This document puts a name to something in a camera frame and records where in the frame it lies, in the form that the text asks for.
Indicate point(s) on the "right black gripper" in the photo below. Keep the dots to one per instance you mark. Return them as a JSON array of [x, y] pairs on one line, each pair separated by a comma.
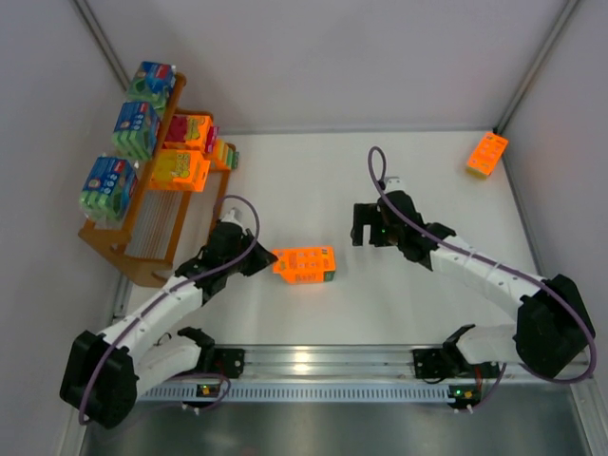
[[371, 226]]

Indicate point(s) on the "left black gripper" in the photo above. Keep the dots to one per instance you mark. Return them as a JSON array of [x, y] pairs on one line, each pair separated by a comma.
[[253, 256]]

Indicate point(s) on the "orange box back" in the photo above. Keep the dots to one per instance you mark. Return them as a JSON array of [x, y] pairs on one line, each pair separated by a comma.
[[305, 265]]

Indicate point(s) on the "orange green box yellow sponge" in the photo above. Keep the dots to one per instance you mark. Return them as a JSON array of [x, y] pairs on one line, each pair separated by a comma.
[[224, 156]]

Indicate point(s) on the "pink scrubber sponge box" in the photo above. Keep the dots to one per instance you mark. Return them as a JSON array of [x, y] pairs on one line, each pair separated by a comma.
[[191, 132]]

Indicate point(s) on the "blue green sponge pack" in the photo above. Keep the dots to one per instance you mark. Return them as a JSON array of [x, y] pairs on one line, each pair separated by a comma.
[[108, 189], [152, 83], [135, 132]]

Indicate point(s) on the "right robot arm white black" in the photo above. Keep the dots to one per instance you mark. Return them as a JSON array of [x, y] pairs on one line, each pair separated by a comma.
[[548, 323]]

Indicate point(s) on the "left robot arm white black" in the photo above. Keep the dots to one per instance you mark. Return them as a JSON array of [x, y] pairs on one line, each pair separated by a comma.
[[107, 372]]

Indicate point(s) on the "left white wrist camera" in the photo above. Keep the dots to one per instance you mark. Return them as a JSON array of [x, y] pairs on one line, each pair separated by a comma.
[[234, 216]]

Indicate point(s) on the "orange three-tier wire shelf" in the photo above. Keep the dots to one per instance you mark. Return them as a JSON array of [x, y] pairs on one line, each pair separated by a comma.
[[143, 246]]

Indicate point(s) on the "aluminium mounting rail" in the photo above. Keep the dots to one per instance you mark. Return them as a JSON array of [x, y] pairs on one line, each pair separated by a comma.
[[326, 363]]

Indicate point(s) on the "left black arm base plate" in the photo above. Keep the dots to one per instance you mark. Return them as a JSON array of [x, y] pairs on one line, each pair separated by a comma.
[[228, 362]]

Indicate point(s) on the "slotted grey cable duct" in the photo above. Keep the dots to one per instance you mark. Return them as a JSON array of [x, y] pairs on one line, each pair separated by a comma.
[[239, 392]]

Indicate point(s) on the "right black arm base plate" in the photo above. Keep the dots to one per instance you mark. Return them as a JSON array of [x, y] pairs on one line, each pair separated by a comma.
[[433, 364]]

